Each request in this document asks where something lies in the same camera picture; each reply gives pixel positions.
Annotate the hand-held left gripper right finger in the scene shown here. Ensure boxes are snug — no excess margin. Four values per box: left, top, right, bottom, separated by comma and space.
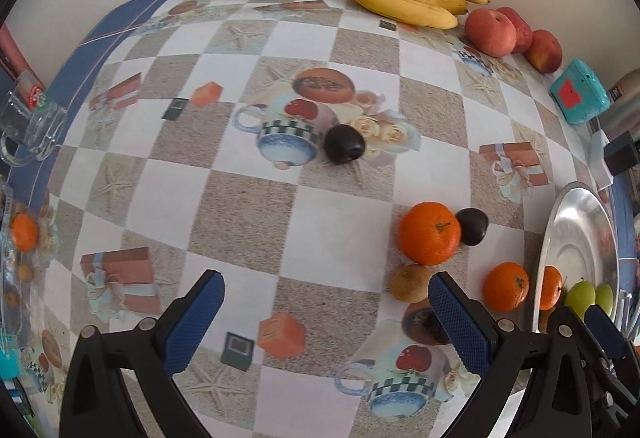
429, 271, 593, 438

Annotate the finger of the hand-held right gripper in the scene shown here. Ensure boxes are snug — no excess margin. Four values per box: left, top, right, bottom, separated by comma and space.
544, 305, 583, 331
584, 304, 640, 438

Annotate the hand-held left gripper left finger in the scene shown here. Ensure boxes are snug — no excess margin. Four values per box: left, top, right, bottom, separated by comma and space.
59, 269, 227, 438

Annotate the dark plum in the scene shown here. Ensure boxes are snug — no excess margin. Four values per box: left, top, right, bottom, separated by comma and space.
455, 208, 489, 246
420, 310, 453, 346
322, 124, 367, 165

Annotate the orange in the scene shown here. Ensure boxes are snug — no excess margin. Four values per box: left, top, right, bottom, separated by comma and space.
540, 265, 564, 310
10, 213, 40, 253
482, 261, 530, 311
398, 201, 462, 266

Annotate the brown kiwi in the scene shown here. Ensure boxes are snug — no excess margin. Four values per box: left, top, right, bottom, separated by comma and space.
390, 264, 435, 303

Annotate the round metal plate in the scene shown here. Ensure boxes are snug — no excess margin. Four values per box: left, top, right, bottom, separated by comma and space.
531, 181, 621, 334

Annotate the silver metal object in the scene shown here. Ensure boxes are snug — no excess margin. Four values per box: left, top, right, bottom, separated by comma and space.
619, 290, 640, 335

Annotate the black power adapter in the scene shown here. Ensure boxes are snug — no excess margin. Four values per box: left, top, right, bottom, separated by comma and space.
604, 130, 640, 175

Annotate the clear plastic box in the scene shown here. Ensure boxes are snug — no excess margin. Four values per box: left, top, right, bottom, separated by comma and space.
0, 178, 56, 354

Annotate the teal carton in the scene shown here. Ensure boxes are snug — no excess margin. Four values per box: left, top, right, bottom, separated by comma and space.
0, 350, 21, 379

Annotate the teal box with red label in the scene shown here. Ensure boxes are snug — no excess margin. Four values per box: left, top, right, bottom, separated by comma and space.
549, 58, 612, 125

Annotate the steel thermos jug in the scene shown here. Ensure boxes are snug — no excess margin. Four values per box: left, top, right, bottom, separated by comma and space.
597, 68, 640, 139

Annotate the clear glass mug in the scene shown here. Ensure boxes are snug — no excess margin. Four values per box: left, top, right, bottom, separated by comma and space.
0, 70, 68, 167

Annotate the red apple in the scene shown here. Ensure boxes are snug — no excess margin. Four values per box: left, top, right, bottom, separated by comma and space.
495, 7, 534, 54
465, 9, 518, 58
523, 29, 564, 75

